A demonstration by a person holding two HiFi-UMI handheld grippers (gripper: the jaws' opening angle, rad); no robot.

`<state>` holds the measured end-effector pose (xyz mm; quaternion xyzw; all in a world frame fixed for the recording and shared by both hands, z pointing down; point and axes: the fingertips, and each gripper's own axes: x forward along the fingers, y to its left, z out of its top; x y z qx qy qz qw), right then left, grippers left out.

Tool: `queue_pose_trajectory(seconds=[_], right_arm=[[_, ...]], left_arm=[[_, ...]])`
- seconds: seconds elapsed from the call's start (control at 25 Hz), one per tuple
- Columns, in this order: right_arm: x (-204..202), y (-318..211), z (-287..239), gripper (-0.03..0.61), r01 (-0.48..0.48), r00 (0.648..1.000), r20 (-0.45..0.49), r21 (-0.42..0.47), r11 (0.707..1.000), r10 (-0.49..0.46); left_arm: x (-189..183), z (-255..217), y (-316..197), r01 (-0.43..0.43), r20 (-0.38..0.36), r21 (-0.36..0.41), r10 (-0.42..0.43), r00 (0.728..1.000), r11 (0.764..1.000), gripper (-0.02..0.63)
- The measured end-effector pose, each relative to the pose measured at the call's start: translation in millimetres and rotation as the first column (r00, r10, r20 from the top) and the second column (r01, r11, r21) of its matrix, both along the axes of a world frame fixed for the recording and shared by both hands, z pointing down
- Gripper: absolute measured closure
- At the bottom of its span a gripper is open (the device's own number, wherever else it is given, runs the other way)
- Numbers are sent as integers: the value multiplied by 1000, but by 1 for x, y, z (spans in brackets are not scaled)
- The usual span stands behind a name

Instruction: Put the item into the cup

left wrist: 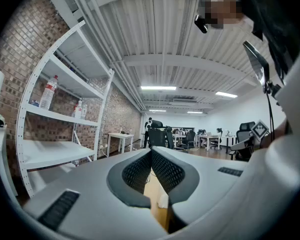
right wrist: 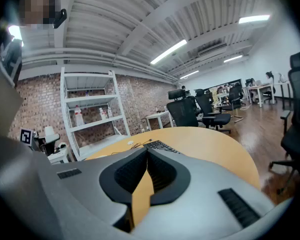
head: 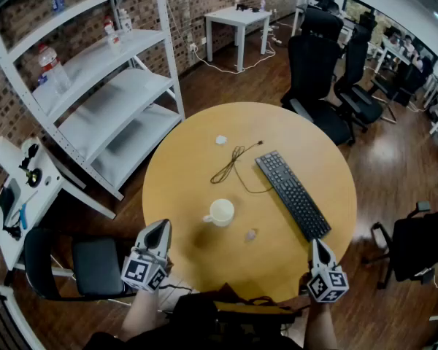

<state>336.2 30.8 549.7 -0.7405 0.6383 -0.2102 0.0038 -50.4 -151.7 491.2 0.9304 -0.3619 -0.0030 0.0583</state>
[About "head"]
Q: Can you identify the large red label bottle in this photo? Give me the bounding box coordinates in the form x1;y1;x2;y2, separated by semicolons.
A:
37;44;72;95

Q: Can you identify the clear white cap bottle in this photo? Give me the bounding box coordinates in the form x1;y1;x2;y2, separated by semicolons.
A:
118;8;134;34

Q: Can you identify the black chair with metal base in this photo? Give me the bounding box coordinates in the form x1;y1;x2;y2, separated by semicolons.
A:
371;59;425;124

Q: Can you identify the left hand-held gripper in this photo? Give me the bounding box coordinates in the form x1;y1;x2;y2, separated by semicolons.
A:
120;219;173;293

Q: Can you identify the white side desk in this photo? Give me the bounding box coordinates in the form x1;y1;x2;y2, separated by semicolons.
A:
0;136;117;271

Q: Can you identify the black mesh office chair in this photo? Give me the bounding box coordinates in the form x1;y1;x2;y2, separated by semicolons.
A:
362;180;438;290

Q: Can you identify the white frame with dark slats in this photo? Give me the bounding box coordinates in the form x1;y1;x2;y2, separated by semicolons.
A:
0;281;45;350

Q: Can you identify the black high-back office chair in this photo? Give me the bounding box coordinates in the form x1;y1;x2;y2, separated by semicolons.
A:
280;34;356;147

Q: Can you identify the person's black clothing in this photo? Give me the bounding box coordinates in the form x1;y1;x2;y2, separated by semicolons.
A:
82;292;304;350

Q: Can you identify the person's right forearm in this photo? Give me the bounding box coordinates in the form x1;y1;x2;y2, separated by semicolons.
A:
304;299;339;350

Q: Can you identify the red cap drink bottle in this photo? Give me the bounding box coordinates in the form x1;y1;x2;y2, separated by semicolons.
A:
102;15;122;49

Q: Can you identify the black office chair with armrests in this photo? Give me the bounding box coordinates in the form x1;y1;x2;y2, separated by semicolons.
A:
333;31;385;133

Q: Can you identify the black and white desk stand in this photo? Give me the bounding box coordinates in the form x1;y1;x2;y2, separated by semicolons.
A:
18;142;43;189

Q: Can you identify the grey tablet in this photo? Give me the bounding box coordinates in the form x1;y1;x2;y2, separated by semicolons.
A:
0;186;22;215

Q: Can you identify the dark framed window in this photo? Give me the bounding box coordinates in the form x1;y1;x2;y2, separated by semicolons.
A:
341;0;438;66

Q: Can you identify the small white square table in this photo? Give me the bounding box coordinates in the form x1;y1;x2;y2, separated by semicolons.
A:
204;5;273;73

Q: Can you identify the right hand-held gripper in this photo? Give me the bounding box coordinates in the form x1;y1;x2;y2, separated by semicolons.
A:
306;238;350;303

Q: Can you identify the black office chair backrest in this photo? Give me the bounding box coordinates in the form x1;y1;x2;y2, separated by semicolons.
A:
301;7;345;43

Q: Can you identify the white mug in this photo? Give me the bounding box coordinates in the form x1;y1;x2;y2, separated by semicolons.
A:
202;198;236;228

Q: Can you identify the white power cable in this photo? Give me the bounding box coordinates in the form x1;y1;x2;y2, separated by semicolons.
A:
191;22;283;75

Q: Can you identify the person's left forearm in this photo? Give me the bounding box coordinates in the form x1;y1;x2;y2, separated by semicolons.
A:
118;288;162;342

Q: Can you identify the black padded visitor chair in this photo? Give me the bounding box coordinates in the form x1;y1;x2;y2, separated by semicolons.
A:
23;227;138;303

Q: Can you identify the black keyboard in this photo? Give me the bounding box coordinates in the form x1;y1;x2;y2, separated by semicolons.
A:
254;150;332;243

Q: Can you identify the thin black keyboard cable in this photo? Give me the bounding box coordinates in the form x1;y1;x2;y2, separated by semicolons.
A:
210;140;274;195

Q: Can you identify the white metal shelving rack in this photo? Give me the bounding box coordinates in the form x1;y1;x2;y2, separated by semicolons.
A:
0;0;186;220

